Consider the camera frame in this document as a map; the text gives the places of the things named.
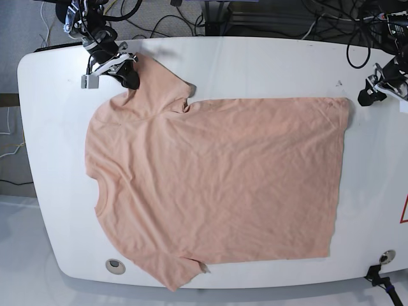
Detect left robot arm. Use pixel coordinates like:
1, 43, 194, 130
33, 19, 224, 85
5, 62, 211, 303
358, 11, 407, 106

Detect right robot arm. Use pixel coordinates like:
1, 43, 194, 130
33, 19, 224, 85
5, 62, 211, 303
53, 0, 141, 90

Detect round silver table grommet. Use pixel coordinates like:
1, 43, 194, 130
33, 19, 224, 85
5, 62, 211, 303
379, 250, 396, 265

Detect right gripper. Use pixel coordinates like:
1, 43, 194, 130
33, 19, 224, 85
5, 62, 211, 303
87, 44, 140, 89

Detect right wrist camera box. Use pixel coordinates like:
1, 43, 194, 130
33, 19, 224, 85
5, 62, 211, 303
81, 74, 99, 89

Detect round grey table grommet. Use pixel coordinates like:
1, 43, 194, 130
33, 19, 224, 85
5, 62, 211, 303
105, 259, 126, 275

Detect white cable on floor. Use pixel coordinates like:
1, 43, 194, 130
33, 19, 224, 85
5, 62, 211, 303
0, 106, 26, 159

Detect black metal frame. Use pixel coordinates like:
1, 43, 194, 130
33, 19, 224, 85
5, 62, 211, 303
200, 0, 307, 41

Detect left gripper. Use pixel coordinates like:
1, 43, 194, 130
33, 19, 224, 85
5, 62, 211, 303
358, 57, 407, 106

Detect peach T-shirt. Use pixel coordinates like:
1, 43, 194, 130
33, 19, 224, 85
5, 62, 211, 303
85, 55, 349, 290

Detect tangled black floor cables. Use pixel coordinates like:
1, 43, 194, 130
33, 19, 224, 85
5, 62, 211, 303
120, 0, 208, 41

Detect black clamp with cable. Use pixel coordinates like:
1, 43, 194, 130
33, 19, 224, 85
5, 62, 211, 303
365, 265, 403, 306

